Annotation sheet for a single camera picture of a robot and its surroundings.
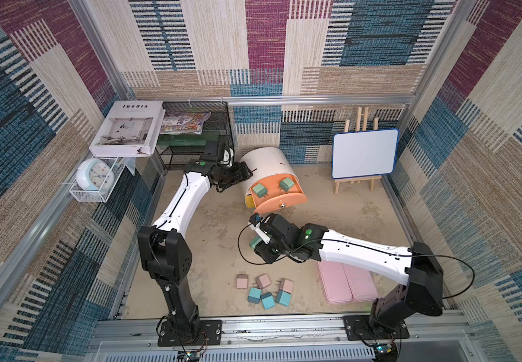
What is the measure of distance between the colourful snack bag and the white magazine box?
3 centimetres

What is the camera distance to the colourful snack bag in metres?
0.83

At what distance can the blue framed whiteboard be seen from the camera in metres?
1.01

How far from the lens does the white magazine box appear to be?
715mm

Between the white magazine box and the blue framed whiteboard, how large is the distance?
720 mm
